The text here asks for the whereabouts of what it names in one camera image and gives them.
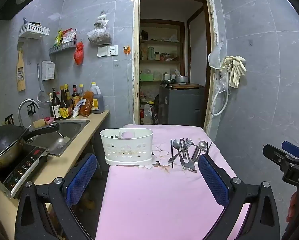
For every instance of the white plastic bag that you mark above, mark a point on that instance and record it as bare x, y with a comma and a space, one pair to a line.
214, 58

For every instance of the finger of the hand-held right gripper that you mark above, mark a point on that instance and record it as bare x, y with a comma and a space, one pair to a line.
273, 152
290, 147

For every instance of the small metal spoon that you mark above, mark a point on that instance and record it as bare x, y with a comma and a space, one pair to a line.
188, 140

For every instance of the dark sauce bottle red label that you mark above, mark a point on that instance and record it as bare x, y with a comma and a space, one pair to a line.
75, 95

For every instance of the soy sauce bottle yellow label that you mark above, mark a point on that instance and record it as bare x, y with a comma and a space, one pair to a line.
64, 110

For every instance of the black pot lid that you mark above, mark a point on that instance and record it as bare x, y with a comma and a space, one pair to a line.
4, 137

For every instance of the clear bottle yellow cap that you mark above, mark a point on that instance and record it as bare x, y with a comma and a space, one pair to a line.
81, 91

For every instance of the wooden door frame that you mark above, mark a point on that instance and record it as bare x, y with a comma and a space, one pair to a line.
135, 55

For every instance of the wooden grater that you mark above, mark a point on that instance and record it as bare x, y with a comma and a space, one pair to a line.
20, 75

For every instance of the chrome faucet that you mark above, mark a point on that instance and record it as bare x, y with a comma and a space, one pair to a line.
23, 105

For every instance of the metal pot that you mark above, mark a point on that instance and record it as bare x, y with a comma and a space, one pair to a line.
182, 79

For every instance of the orange wall hook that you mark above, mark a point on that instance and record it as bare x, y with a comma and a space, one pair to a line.
126, 49

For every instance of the oval metal spoon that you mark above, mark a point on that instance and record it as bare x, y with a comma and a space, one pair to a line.
176, 143

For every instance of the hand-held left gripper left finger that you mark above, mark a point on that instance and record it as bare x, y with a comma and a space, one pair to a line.
80, 177

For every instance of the clear plastic bag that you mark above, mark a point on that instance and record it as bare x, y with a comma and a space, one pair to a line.
222, 85

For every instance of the white wall socket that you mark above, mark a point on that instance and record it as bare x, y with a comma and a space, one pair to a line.
107, 50

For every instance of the metal chopstick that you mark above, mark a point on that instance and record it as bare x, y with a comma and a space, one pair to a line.
210, 147

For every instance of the wooden cutting board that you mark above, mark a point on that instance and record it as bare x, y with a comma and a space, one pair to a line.
187, 85

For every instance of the green box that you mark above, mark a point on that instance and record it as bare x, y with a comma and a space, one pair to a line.
147, 77

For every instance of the metal wall rack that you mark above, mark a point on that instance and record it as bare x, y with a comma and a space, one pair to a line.
62, 47

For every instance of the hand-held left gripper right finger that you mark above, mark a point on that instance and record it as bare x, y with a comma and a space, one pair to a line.
213, 180

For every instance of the white seasoning packet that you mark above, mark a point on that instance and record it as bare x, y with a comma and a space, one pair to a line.
77, 110

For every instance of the white plastic utensil caddy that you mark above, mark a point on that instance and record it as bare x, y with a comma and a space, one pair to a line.
127, 147

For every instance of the plastic bottle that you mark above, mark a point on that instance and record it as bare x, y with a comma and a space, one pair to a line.
147, 115

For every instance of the clear bag of dried goods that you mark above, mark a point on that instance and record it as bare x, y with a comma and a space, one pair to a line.
99, 35

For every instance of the wooden pantry shelf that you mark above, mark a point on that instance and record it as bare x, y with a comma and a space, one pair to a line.
182, 42

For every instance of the metal fork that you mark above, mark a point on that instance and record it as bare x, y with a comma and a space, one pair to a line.
188, 143

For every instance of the slim metal utensil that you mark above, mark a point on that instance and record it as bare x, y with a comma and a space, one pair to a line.
182, 145

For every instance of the white wall box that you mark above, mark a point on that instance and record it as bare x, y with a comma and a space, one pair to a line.
48, 70

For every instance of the person's right hand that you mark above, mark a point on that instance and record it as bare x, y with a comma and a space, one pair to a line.
292, 205

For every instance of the beige kitchen counter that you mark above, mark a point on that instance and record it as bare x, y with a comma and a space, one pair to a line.
87, 135

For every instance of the white wall basket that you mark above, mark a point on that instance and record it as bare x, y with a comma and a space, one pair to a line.
34, 31

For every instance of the steel sink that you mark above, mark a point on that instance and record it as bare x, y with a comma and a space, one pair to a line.
64, 132

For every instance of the pink sponge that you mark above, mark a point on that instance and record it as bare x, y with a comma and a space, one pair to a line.
49, 120

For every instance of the orange seasoning packet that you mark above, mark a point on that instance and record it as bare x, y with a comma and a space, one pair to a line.
87, 105

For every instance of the grey fridge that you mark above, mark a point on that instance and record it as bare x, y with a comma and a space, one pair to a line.
182, 105

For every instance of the large oil jug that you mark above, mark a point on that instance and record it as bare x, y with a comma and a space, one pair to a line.
98, 100

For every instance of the induction cooker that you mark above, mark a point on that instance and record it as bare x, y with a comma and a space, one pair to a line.
22, 170

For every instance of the cream rubber gloves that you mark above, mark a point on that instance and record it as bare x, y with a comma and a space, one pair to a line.
235, 67

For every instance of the red plastic bag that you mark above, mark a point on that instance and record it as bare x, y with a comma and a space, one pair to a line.
78, 55

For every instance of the pink floral tablecloth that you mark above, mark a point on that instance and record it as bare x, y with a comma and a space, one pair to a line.
152, 200

